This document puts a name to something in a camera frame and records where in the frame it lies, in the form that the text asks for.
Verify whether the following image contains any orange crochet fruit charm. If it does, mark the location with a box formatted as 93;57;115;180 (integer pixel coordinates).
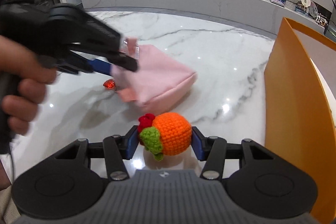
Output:
137;113;192;161

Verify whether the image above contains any person's left hand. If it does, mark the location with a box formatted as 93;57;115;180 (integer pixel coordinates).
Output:
1;36;57;135

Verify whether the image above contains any pink fabric pouch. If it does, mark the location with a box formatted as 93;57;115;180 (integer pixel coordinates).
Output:
110;38;197;115

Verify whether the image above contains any red heart charm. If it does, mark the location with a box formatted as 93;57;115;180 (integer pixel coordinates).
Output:
103;79;117;90

